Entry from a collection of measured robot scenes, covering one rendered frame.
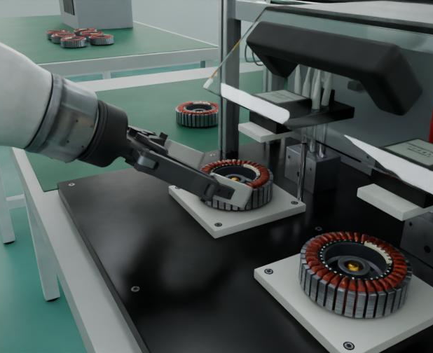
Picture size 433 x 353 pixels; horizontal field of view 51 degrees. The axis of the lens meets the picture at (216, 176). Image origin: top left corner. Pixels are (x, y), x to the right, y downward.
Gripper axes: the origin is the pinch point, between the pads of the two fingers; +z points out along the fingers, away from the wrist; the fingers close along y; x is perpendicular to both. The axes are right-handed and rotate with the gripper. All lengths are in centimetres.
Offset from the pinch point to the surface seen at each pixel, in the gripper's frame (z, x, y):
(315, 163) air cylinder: 13.0, 7.7, 3.6
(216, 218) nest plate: -0.4, -4.6, 4.6
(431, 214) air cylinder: 14.3, 8.8, 22.7
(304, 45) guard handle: -22.8, 14.2, 32.4
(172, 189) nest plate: -1.8, -5.4, -6.3
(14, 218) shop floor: 22, -82, -159
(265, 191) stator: 4.8, 1.3, 5.3
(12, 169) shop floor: 28, -78, -220
